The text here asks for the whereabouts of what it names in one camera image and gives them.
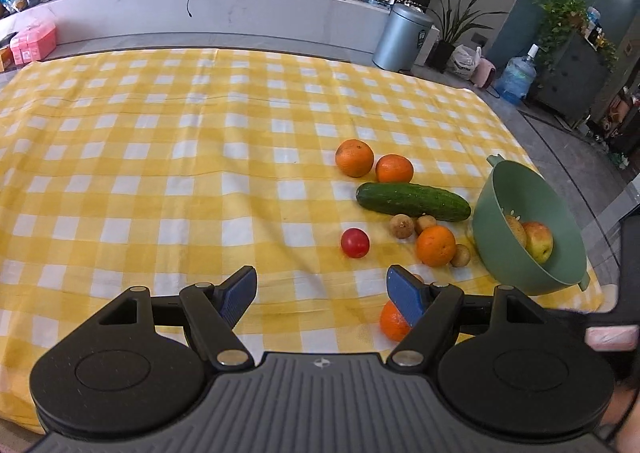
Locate small pink bin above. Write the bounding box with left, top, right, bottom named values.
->
left=472, top=58, right=499, bottom=90

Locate pink cloth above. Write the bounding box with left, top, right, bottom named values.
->
left=586, top=327, right=640, bottom=350

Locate red yellow apple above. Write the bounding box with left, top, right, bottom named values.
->
left=522, top=221, right=554, bottom=265

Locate leafy ivy plant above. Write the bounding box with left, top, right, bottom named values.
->
left=532, top=0, right=618, bottom=78

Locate grey cabinet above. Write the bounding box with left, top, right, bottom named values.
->
left=530, top=33, right=611, bottom=126

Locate person's right forearm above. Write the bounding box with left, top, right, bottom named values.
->
left=600, top=377, right=640, bottom=436

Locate pink storage box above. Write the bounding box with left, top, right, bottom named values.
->
left=10, top=19, right=57, bottom=64

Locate green colander bowl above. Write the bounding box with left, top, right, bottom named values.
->
left=472, top=154, right=591, bottom=296

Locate orange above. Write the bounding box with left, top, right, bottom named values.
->
left=415, top=225, right=457, bottom=268
left=335, top=139, right=375, bottom=178
left=375, top=154, right=415, bottom=184
left=379, top=300, right=412, bottom=342

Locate long-leaf plant in black pot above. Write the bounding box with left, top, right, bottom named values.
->
left=427, top=0, right=507, bottom=74

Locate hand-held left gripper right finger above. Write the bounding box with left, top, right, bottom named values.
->
left=386, top=264, right=547, bottom=372

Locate green cucumber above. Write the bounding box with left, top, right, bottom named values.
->
left=356, top=182, right=472, bottom=222

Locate yellow checked tablecloth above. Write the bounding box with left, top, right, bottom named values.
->
left=0, top=47, right=606, bottom=434

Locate white marble cabinet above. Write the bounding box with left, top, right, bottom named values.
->
left=0, top=0, right=401, bottom=58

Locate brown fruit in bowl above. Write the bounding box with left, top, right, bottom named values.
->
left=504, top=214, right=527, bottom=249

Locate blue water jug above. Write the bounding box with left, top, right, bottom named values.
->
left=495, top=44, right=540, bottom=106

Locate red tomato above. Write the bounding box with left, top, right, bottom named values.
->
left=341, top=228, right=371, bottom=259

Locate white plastic bag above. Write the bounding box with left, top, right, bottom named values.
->
left=446, top=45, right=483, bottom=81

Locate silver pedal trash can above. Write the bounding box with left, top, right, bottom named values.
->
left=372, top=3, right=435, bottom=72

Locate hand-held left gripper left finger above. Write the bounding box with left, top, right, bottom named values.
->
left=97, top=265, right=258, bottom=373

